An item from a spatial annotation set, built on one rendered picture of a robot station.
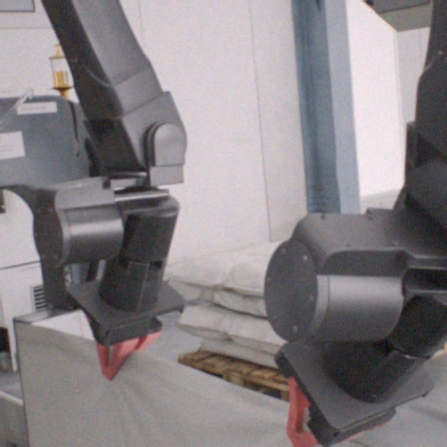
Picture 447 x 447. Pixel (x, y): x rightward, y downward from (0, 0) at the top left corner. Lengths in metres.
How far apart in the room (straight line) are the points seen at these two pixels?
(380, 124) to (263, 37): 1.48
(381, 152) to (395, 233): 7.16
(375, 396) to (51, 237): 0.31
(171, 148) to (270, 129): 6.00
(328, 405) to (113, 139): 0.33
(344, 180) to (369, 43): 1.39
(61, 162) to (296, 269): 0.66
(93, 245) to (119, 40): 0.18
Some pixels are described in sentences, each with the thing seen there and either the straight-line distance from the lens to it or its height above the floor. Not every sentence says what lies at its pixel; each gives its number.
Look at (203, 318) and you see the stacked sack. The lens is 4.11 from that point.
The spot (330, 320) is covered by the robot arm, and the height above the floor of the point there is 1.18.
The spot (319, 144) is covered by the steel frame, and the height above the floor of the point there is 0.99.
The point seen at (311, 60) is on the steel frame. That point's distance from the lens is 6.99.
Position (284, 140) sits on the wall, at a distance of 6.84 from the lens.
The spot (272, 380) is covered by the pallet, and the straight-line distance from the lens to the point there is 3.83.
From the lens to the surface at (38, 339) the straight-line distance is 1.01.
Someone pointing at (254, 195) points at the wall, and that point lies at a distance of 6.62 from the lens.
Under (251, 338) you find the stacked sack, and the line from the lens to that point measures 3.81.
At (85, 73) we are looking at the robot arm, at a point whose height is 1.34.
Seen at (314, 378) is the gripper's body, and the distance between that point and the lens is 0.56.
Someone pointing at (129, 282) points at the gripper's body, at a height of 1.15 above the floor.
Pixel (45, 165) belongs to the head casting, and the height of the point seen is 1.25.
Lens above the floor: 1.30
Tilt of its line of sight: 7 degrees down
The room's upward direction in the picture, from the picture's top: 5 degrees counter-clockwise
